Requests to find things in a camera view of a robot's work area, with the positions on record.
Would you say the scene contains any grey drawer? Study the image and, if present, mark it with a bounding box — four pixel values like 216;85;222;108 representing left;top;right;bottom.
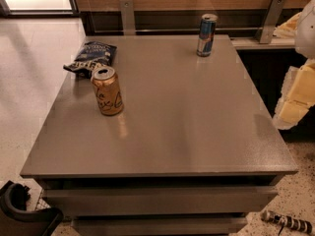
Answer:
72;217;247;236
43;186;277;217

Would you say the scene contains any grey upper drawer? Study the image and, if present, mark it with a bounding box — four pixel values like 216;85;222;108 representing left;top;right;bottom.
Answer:
43;186;277;217

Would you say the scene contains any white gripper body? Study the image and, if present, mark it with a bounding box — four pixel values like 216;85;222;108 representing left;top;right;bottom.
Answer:
272;66;315;131

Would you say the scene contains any left metal wall bracket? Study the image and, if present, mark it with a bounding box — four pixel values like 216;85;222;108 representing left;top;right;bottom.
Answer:
119;0;136;35

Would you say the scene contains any grey lower drawer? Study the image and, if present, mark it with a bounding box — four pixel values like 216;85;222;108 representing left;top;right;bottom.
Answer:
72;217;247;236

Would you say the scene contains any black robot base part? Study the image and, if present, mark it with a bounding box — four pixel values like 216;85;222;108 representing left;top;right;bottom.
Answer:
0;180;63;236

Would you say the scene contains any metal wall bracket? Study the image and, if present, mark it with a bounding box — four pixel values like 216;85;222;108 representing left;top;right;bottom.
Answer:
119;0;136;35
255;0;286;44

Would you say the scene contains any dark blue chip bag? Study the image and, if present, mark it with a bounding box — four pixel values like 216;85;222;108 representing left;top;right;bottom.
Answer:
63;41;117;79

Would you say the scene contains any right metal wall bracket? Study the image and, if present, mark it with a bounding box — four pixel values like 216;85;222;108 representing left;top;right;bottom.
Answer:
255;0;286;44

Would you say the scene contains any black white striped cable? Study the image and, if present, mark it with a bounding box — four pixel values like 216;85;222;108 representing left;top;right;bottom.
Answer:
260;209;314;236

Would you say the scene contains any gold soda can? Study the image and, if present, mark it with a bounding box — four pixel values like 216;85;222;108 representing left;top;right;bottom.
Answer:
91;66;124;116

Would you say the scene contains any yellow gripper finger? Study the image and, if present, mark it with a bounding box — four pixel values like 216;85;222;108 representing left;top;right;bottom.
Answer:
274;13;301;38
278;64;315;125

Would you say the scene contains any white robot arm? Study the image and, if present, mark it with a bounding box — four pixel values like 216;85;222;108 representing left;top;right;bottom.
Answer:
273;0;315;130

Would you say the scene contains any blue silver redbull can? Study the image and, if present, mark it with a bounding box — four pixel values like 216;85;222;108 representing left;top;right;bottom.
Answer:
197;14;218;57

